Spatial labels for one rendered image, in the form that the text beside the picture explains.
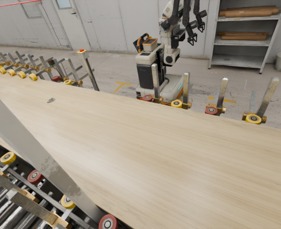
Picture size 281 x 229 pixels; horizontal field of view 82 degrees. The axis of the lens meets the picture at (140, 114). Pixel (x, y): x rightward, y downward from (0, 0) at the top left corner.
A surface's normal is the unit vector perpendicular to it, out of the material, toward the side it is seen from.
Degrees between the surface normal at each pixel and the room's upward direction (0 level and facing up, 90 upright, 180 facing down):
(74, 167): 0
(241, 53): 90
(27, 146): 90
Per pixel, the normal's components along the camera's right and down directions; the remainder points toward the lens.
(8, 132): 0.87, 0.22
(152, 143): -0.15, -0.73
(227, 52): -0.47, 0.64
